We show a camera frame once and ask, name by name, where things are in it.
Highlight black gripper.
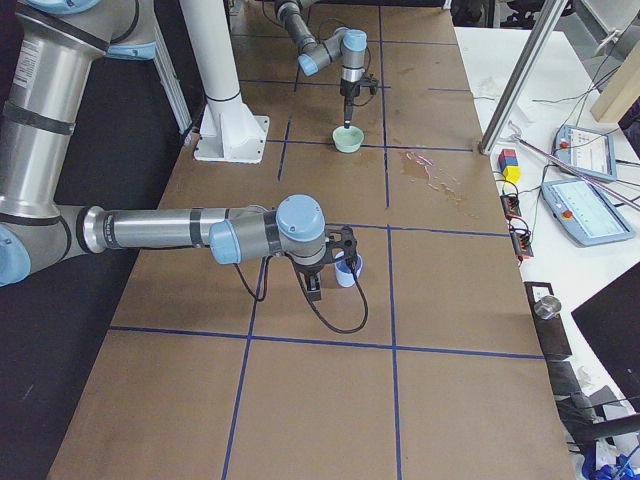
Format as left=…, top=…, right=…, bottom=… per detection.
left=299, top=267, right=322, bottom=301
left=340, top=79, right=361, bottom=124

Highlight mint green bowl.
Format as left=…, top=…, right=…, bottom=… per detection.
left=332, top=125, right=364, bottom=154

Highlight blue plastic cup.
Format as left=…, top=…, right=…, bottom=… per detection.
left=334, top=252, right=363, bottom=288

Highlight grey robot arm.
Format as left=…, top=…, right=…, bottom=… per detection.
left=1, top=1, right=247, bottom=286
left=274, top=1, right=379, bottom=129

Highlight red blue yellow blocks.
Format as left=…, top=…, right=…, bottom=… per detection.
left=498, top=148, right=521, bottom=184

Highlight reacher grabber stick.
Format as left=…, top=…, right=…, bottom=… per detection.
left=508, top=121, right=639, bottom=211

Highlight small metal cup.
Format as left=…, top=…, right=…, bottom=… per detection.
left=533, top=295, right=562, bottom=320

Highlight far teach pendant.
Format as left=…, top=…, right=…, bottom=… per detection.
left=552, top=125, right=618, bottom=182

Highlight teach pendant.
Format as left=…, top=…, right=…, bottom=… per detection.
left=541, top=179, right=635, bottom=247
left=552, top=125, right=618, bottom=182

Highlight near teach pendant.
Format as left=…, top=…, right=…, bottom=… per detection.
left=541, top=179, right=635, bottom=247

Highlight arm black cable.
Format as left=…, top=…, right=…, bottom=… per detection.
left=234, top=254, right=370, bottom=335

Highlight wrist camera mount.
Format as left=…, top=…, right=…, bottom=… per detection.
left=322, top=226, right=358, bottom=273
left=359, top=74, right=379, bottom=96

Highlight white camera mast post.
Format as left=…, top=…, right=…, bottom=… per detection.
left=180, top=0, right=269, bottom=164

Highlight aluminium frame post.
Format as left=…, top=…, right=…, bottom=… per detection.
left=478, top=0, right=567, bottom=155

